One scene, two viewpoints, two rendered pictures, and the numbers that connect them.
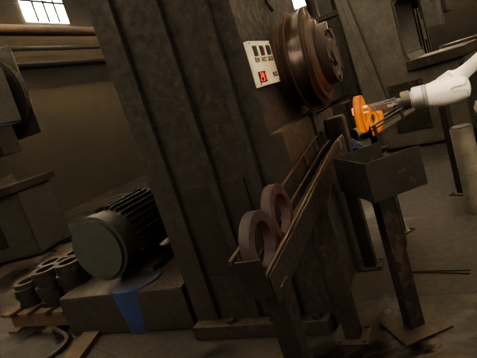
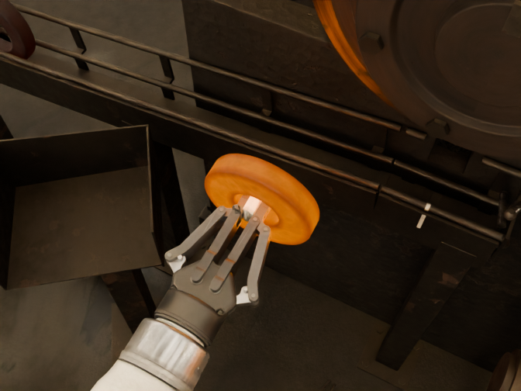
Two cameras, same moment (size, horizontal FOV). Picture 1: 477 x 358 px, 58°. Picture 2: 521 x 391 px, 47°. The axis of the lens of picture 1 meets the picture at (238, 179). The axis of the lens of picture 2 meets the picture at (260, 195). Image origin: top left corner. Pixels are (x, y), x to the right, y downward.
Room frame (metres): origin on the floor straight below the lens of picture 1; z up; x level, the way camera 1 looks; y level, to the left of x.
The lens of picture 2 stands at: (1.83, -0.99, 1.51)
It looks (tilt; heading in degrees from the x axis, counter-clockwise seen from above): 58 degrees down; 91
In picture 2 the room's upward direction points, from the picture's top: straight up
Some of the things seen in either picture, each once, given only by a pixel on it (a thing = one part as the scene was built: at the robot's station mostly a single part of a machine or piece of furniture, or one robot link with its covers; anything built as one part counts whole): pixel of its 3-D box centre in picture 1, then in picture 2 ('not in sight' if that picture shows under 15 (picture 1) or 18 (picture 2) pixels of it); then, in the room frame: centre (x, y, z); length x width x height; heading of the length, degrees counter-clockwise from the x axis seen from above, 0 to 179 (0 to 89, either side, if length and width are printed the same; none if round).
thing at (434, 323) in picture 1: (395, 243); (113, 278); (1.52, -0.49, 0.36); 0.26 x 0.20 x 0.72; 8
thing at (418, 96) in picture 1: (418, 97); (167, 354); (1.72, -0.79, 0.83); 0.09 x 0.06 x 0.09; 153
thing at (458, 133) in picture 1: (469, 169); not in sight; (2.41, -1.29, 0.26); 0.12 x 0.12 x 0.52
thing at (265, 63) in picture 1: (262, 62); not in sight; (1.84, -0.24, 1.15); 0.26 x 0.02 x 0.18; 153
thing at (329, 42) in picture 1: (329, 52); (506, 39); (2.05, -0.58, 1.11); 0.28 x 0.06 x 0.28; 153
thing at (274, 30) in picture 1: (293, 64); not in sight; (2.13, -0.42, 1.11); 0.47 x 0.10 x 0.47; 153
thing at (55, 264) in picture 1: (99, 259); not in sight; (3.15, 1.17, 0.22); 1.20 x 0.81 x 0.44; 151
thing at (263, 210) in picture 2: not in sight; (266, 218); (1.83, -0.61, 0.84); 0.05 x 0.03 x 0.01; 63
